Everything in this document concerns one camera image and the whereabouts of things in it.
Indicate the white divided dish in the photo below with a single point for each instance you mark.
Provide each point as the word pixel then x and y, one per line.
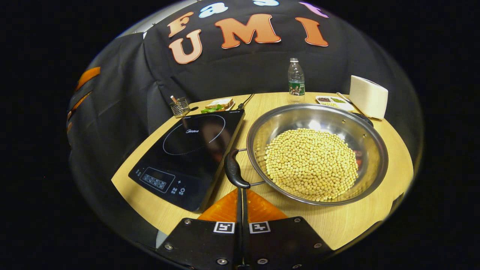
pixel 332 101

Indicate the black backdrop cloth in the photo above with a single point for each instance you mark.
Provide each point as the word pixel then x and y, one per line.
pixel 243 71

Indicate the pile of soybeans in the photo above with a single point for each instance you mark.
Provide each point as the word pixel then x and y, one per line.
pixel 311 165

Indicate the clear plastic water bottle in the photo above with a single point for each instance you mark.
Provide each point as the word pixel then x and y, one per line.
pixel 296 82

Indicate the black induction cooktop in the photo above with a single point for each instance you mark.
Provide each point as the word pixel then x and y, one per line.
pixel 187 165

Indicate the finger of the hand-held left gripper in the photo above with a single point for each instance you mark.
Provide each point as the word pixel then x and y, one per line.
pixel 88 76
pixel 80 101

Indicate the sandwich with lettuce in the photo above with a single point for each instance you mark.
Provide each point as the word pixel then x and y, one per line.
pixel 219 104

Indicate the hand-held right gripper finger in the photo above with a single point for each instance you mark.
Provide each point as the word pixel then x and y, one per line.
pixel 238 240
pixel 245 240

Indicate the white toaster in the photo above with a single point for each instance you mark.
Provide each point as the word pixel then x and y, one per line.
pixel 369 97

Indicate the stainless steel pot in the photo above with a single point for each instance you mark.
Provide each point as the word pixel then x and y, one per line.
pixel 300 116

